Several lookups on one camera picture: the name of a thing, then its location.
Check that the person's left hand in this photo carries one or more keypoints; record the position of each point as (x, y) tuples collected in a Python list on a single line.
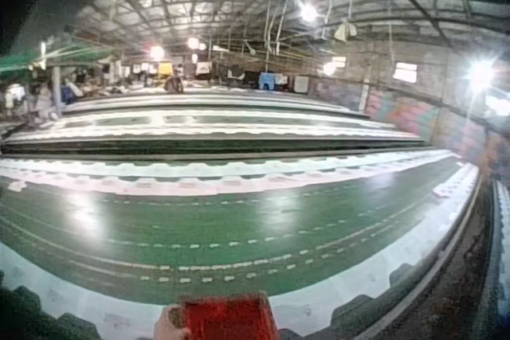
[(169, 326)]

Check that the person's left fingers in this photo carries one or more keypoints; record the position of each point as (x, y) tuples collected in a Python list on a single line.
[(177, 316)]

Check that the red screen printing frame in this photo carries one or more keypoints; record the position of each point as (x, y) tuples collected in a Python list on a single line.
[(229, 318)]

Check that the row of white bags with prints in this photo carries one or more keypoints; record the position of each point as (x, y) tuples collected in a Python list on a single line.
[(199, 180)]

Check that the row of blank white bags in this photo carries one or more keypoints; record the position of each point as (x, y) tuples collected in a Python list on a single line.
[(358, 276)]

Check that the long printing table with bags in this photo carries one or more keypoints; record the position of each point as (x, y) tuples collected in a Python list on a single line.
[(207, 97), (501, 236), (199, 127)]

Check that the hanging blue garment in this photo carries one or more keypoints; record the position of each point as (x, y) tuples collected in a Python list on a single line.
[(266, 79)]

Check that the ceiling lamp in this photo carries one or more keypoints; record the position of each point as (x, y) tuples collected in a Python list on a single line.
[(480, 75), (308, 11), (156, 52)]

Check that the green awning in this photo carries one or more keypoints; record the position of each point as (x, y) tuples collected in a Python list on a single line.
[(48, 59)]

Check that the hanging white cloth bundle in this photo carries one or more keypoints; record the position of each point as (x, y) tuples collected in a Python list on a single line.
[(344, 30)]

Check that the wall window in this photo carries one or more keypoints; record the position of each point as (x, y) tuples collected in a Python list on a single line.
[(405, 72)]

